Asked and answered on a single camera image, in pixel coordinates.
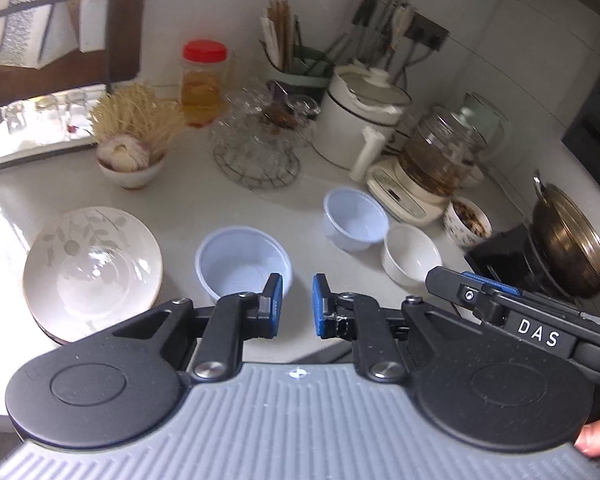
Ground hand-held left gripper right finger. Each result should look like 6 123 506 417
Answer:
312 273 501 384

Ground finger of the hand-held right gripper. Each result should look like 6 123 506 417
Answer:
426 266 522 329

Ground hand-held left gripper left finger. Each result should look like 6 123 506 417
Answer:
111 273 285 385

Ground blue plastic bowl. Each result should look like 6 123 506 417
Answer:
322 186 391 253
195 226 293 306

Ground white plate grey branch print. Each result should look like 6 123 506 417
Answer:
22 206 163 346

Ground plain white bowl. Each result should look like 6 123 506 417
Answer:
381 223 443 288

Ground patterned bowl with dried bits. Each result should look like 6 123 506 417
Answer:
442 197 493 250

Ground black induction cooktop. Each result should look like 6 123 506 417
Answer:
462 222 581 301

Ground steel wok with glass lid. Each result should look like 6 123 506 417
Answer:
527 170 600 301

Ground cream kettle base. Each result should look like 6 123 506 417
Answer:
365 155 453 226

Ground glass kettle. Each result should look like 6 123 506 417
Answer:
399 105 483 196

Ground cluster of inverted glass cups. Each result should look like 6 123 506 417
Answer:
210 80 321 161

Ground white electric pot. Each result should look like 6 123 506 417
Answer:
311 60 413 181

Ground white bowl holding garlic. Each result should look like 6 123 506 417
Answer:
96 152 166 191

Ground garlic bulb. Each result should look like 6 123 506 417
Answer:
98 135 151 173

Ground red lid plastic jar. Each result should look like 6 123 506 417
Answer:
180 40 229 128

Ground chopstick holder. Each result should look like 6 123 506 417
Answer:
265 45 333 91

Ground pale straw bundle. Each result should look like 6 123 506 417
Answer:
87 84 188 161

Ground small drinking glass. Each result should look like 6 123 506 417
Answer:
64 91 90 126
2 102 27 135
34 96 60 128

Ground white tray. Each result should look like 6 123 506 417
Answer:
0 125 101 166

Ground black hanging kitchen tools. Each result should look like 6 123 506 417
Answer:
350 0 383 32

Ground black knife rack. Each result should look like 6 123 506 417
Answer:
0 0 117 176

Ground brown cutting board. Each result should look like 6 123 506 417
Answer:
77 0 151 95

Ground kitchen knife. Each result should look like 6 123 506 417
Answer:
40 2 81 68
80 0 112 53

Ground steel cleaver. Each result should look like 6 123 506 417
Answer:
0 0 68 68

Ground round wire cup rack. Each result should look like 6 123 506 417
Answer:
212 142 302 191

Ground black wall socket strip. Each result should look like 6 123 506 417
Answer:
405 12 451 51

